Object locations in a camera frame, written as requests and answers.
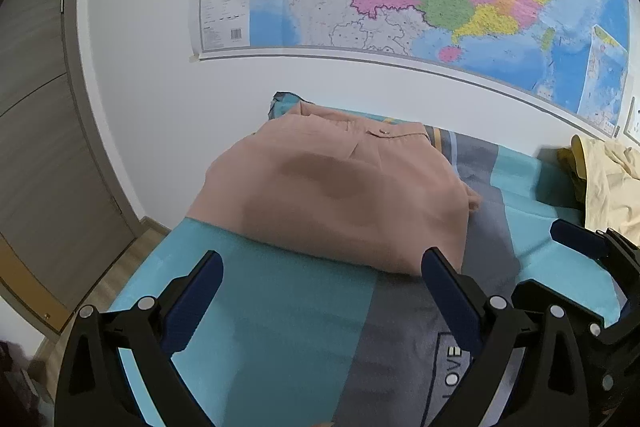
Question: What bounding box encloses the pink-brown large coat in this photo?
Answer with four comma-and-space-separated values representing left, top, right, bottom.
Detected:
188, 102, 480, 275

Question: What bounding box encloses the cream yellow garment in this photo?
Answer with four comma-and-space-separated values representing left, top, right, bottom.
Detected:
556, 134, 640, 245

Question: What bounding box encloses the grey wooden door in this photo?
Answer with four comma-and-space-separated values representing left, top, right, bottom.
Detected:
1, 0, 142, 338

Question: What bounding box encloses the teal and grey bedsheet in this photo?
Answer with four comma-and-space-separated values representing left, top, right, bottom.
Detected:
106, 91, 632, 427

